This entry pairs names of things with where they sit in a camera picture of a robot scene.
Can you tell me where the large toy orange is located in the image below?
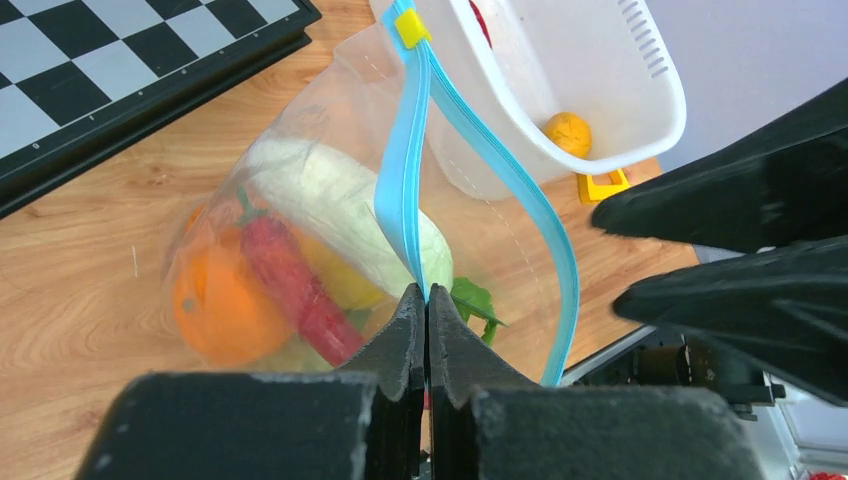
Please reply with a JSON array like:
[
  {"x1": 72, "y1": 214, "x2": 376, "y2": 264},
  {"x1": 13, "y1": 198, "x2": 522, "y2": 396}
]
[{"x1": 171, "y1": 227, "x2": 294, "y2": 367}]

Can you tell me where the clear zip top bag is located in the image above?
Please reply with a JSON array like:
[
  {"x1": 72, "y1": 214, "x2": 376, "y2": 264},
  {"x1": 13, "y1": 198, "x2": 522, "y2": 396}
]
[{"x1": 163, "y1": 1, "x2": 579, "y2": 386}]

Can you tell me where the black grey chessboard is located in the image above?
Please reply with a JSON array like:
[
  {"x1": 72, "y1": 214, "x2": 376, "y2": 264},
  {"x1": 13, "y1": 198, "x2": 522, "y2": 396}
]
[{"x1": 1, "y1": 0, "x2": 321, "y2": 215}]

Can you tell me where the red toy chili pepper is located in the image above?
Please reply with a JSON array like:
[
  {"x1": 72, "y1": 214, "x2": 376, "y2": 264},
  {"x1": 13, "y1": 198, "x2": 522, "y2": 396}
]
[{"x1": 236, "y1": 187, "x2": 364, "y2": 367}]

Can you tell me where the yellow toy pear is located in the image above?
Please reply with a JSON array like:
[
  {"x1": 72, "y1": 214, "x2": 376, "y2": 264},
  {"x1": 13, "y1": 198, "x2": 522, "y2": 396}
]
[{"x1": 291, "y1": 227, "x2": 386, "y2": 310}]

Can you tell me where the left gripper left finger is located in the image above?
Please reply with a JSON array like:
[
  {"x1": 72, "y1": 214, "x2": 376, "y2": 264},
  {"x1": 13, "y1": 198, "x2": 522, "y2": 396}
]
[{"x1": 77, "y1": 284, "x2": 426, "y2": 479}]

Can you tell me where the yellow triangular plastic stand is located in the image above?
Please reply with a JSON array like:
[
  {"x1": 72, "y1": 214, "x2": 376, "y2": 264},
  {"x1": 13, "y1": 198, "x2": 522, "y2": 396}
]
[{"x1": 576, "y1": 169, "x2": 631, "y2": 204}]

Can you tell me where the white toy radish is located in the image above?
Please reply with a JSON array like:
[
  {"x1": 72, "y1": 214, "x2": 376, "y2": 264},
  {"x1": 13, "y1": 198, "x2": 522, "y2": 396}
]
[{"x1": 244, "y1": 138, "x2": 414, "y2": 298}]

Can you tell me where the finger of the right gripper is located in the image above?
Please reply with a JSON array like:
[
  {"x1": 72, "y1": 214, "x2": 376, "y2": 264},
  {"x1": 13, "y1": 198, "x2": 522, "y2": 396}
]
[
  {"x1": 590, "y1": 81, "x2": 847, "y2": 253},
  {"x1": 612, "y1": 237, "x2": 847, "y2": 406}
]

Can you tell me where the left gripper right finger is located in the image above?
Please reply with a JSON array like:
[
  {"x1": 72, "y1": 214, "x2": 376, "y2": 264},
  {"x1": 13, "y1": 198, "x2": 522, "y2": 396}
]
[{"x1": 427, "y1": 285, "x2": 764, "y2": 479}]

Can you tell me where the yellow toy potato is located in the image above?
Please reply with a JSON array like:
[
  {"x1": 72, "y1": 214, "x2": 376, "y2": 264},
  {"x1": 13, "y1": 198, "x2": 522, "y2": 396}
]
[{"x1": 542, "y1": 112, "x2": 593, "y2": 159}]

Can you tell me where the white plastic basket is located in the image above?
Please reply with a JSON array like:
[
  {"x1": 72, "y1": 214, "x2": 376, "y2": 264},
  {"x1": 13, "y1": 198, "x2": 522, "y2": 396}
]
[{"x1": 415, "y1": 0, "x2": 687, "y2": 185}]

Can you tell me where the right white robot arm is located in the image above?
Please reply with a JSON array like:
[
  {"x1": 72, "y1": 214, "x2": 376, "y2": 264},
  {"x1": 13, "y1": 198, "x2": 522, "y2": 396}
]
[{"x1": 590, "y1": 82, "x2": 847, "y2": 418}]

